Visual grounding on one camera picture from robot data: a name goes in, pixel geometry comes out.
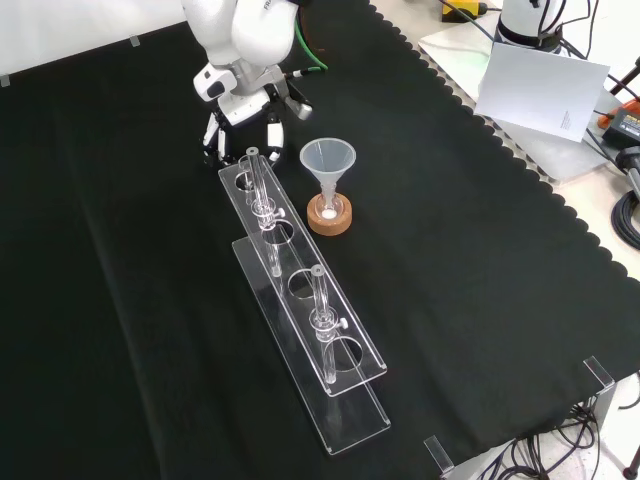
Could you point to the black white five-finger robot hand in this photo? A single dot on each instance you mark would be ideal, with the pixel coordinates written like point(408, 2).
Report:
point(245, 112)

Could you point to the translucent plastic funnel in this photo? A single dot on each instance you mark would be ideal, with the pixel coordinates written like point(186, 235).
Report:
point(327, 157)

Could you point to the clear acrylic funnel stand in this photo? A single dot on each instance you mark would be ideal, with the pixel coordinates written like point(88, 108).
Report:
point(310, 310)

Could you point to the round-bottom glass flask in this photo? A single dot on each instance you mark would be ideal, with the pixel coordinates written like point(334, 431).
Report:
point(336, 205)

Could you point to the clear cloth clip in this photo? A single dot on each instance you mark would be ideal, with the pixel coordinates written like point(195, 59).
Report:
point(599, 372)
point(439, 455)
point(4, 80)
point(134, 41)

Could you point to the black bench cloth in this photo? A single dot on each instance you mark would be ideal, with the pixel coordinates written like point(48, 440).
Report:
point(150, 300)

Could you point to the yellow stop button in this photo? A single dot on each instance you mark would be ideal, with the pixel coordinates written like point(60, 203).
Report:
point(462, 12)

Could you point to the white paper card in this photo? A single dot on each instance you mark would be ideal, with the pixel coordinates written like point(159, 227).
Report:
point(540, 90)

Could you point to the pale board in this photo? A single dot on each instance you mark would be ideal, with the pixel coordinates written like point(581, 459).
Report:
point(550, 155)

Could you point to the black and yellow device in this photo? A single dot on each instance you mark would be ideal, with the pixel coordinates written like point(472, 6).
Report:
point(625, 122)

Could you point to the black tripod part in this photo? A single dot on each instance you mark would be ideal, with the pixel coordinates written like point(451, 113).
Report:
point(631, 162)

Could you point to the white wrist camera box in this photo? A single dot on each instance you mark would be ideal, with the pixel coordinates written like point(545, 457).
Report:
point(212, 82)

